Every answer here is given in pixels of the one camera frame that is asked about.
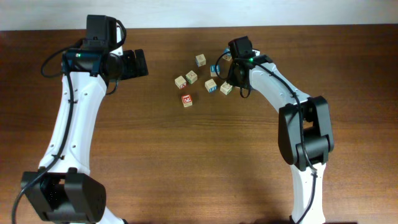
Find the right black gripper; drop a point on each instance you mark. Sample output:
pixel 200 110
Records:
pixel 234 78

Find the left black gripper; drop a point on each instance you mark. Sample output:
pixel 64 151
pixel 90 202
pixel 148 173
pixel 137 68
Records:
pixel 131 70

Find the green V wooden block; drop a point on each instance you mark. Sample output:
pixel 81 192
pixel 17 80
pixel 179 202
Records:
pixel 226 88

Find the blue-sided wooden block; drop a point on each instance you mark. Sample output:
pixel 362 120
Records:
pixel 210 85

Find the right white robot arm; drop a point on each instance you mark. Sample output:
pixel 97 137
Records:
pixel 305 136

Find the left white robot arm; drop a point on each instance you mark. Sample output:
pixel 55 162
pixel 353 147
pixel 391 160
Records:
pixel 61 190

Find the blue 5 wooden block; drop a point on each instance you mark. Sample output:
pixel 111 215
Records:
pixel 227 54

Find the blue L wooden block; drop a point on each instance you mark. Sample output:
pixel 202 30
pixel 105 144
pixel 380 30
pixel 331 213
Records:
pixel 214 70

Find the blue D wooden block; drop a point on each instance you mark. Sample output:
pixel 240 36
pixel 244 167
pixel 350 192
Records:
pixel 200 60

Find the green-edged wooden block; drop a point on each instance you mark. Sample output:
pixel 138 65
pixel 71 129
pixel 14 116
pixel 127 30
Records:
pixel 191 77

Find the red A wooden block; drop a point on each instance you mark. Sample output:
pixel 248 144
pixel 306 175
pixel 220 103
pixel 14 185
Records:
pixel 180 82

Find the red E wooden block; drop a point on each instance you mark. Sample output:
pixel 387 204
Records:
pixel 187 100

